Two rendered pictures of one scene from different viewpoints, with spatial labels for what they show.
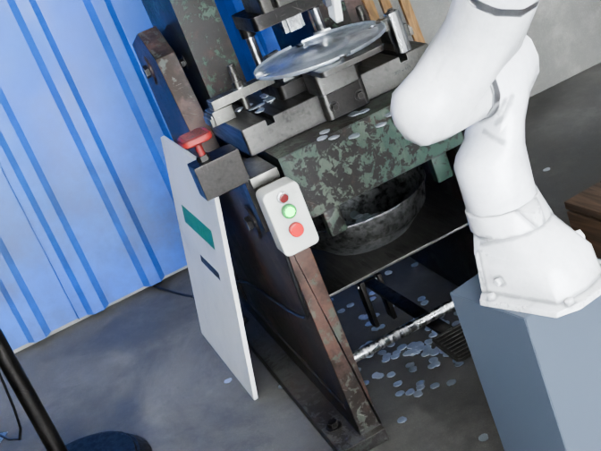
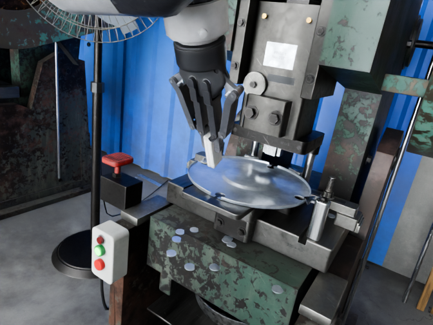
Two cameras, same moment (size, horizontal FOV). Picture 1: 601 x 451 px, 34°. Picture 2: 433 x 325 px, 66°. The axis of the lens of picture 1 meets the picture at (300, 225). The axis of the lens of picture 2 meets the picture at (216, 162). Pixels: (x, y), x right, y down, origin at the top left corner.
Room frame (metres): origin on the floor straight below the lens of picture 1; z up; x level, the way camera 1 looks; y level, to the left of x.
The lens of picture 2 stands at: (1.40, -0.61, 1.07)
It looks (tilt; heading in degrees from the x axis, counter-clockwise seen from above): 20 degrees down; 43
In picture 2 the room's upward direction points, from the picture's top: 8 degrees clockwise
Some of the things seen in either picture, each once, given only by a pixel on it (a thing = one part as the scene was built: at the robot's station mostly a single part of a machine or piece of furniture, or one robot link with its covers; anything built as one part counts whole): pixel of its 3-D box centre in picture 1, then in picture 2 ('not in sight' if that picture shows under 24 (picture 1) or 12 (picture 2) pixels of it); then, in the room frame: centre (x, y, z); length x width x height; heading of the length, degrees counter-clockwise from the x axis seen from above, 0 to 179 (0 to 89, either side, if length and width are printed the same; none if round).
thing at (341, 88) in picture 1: (339, 81); (234, 209); (1.95, -0.18, 0.72); 0.25 x 0.14 x 0.14; 13
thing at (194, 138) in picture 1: (200, 151); (117, 169); (1.82, 0.13, 0.72); 0.07 x 0.06 x 0.08; 13
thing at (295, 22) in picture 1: (292, 21); (273, 147); (2.11, -0.15, 0.84); 0.05 x 0.03 x 0.04; 103
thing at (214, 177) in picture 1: (229, 195); (120, 207); (1.82, 0.11, 0.62); 0.10 x 0.06 x 0.20; 103
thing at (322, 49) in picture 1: (319, 49); (249, 178); (1.99, -0.17, 0.78); 0.29 x 0.29 x 0.01
